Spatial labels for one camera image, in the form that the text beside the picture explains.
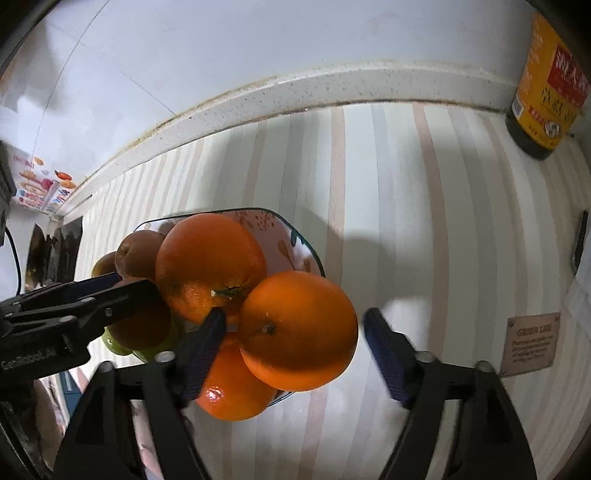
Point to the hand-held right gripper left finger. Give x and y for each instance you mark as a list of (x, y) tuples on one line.
[(203, 350)]

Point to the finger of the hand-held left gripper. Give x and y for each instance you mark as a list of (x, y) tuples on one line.
[(92, 282), (129, 293)]

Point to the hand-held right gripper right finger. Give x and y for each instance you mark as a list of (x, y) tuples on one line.
[(385, 350)]

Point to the red apple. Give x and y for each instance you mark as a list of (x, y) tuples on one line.
[(104, 265)]

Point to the dark brownish orange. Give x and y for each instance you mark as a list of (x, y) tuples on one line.
[(143, 328)]

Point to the brown pear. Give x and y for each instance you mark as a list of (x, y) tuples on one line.
[(136, 254)]

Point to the green apple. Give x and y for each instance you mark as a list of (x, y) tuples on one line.
[(115, 345), (159, 346)]

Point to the small orange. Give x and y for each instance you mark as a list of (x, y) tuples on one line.
[(240, 392)]

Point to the medium orange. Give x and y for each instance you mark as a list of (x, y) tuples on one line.
[(304, 341)]

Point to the large orange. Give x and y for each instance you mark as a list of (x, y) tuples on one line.
[(207, 263)]

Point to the floral oval plate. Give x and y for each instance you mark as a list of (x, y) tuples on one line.
[(279, 244)]

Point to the black gas stove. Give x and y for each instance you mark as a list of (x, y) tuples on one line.
[(53, 251)]

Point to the striped tablecloth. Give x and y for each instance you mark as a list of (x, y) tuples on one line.
[(415, 221)]

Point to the brown card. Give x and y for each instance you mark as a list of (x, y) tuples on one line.
[(531, 344)]

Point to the white paper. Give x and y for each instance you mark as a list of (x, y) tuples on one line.
[(579, 314)]

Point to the dark sauce bottle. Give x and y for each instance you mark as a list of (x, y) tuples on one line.
[(549, 92)]

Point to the colourful wall sticker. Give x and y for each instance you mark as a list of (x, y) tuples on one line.
[(41, 189)]

